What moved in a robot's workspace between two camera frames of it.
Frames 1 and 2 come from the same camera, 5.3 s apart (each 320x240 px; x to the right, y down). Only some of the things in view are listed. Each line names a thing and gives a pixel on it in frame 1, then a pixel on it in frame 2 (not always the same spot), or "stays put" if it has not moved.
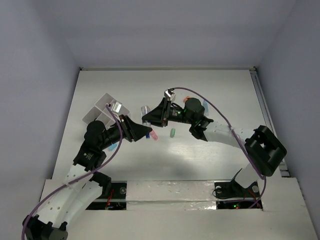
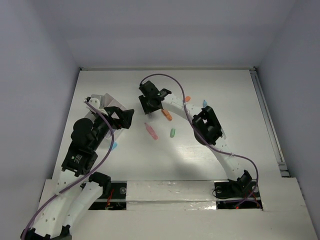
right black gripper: x=159 y=115 -> x=147 y=108
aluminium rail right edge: x=283 y=169 stays put
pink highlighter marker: x=154 y=134 stays put
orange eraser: x=185 y=99 stays put
